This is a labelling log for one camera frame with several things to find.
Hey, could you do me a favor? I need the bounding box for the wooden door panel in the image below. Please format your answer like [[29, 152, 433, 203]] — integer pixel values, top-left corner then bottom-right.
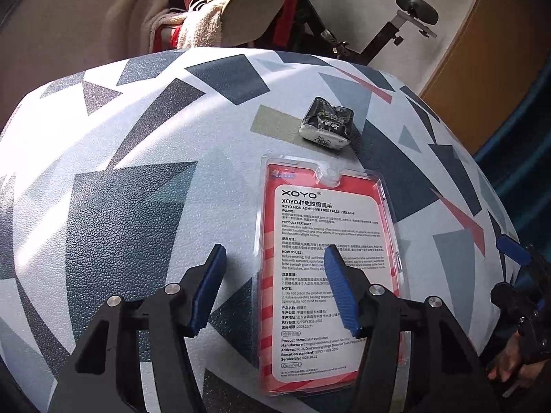
[[419, 0, 551, 147]]

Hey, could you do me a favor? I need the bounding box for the beige chair with red frame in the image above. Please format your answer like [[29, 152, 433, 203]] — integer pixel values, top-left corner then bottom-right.
[[150, 0, 302, 52]]

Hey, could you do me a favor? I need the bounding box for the geometric patterned table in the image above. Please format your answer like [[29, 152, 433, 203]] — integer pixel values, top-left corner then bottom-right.
[[0, 46, 523, 413]]

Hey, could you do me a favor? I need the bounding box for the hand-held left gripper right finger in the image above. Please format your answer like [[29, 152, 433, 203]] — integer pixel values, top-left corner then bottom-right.
[[324, 244, 496, 413]]

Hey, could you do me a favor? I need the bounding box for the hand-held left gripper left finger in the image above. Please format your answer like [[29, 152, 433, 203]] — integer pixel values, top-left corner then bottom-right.
[[47, 243, 227, 413]]

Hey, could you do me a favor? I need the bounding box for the black exercise bike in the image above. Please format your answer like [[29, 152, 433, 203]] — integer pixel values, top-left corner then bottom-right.
[[297, 0, 440, 67]]

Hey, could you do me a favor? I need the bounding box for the crumpled black and white packet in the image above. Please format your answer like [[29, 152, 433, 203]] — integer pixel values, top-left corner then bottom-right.
[[298, 96, 354, 150]]

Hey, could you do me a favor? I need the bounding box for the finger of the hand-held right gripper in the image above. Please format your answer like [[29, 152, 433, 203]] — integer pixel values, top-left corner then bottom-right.
[[495, 234, 544, 306]]

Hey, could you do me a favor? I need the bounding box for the person's right hand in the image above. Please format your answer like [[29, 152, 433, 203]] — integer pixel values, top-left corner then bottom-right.
[[486, 333, 551, 396]]

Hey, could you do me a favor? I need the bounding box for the white fleece towel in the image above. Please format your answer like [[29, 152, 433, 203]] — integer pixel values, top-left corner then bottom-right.
[[150, 0, 231, 49]]

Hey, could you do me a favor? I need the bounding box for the red blister pack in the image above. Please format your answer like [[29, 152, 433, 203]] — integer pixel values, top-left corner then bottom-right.
[[257, 154, 409, 401]]

